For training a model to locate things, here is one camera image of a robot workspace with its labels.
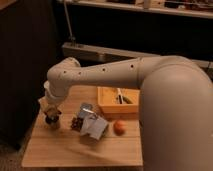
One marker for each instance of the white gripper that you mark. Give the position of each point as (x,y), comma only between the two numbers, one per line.
(47,103)

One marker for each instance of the wooden table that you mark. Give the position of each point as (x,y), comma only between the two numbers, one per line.
(66,148)

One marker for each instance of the yellow plastic bin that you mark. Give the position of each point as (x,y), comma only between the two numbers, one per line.
(108,100)

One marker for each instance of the white handled brush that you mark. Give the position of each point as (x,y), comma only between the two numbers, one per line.
(120,96)

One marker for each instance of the silver foil packet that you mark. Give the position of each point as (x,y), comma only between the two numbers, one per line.
(86,111)

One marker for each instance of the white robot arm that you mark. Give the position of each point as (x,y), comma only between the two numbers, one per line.
(175,105)

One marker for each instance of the metal shelf rail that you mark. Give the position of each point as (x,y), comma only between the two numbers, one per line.
(104,55)

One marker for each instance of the orange fruit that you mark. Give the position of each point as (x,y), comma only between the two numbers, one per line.
(119,127)

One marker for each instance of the metal cup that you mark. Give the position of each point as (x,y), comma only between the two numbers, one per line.
(53,122)

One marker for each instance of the dark grape bunch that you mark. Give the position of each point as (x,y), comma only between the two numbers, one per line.
(76,123)

